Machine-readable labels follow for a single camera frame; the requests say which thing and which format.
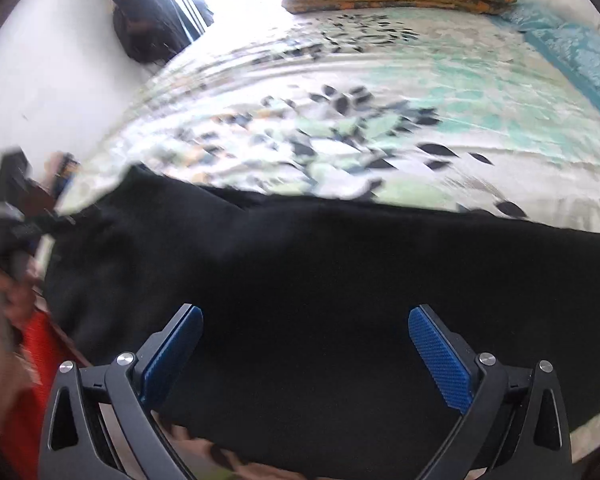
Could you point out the person's left hand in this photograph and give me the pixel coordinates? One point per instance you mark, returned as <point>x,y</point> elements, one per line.
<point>7,295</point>

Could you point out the teal patterned blanket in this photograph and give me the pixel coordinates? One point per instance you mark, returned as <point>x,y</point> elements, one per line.
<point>575,55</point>

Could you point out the dark bag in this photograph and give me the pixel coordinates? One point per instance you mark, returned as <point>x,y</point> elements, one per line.
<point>147,15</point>

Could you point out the black pants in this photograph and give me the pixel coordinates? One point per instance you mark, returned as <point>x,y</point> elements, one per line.
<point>300,310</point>

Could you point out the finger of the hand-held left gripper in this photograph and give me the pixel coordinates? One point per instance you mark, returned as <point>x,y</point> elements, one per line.
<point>55,221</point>

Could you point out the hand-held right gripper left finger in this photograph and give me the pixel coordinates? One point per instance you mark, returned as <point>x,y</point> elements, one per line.
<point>176,345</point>

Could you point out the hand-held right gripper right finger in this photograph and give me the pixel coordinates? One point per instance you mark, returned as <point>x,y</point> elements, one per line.
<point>437,355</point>

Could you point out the red cloth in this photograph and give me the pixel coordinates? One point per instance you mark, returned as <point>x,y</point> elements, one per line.
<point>27,395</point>

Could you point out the floral printed bedsheet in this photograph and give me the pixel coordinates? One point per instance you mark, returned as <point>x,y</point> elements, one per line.
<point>360,115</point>

